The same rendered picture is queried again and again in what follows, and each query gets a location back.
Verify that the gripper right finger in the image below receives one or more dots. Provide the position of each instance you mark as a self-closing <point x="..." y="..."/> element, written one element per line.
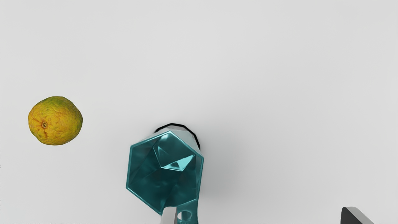
<point x="353" y="217"/>

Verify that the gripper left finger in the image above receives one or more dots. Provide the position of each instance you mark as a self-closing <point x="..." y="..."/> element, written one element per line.
<point x="168" y="216"/>

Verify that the teal faceted mug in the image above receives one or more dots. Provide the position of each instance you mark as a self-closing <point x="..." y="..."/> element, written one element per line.
<point x="155" y="174"/>

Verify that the yellow-green orange fruit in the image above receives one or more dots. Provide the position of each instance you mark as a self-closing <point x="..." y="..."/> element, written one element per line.
<point x="55" y="120"/>

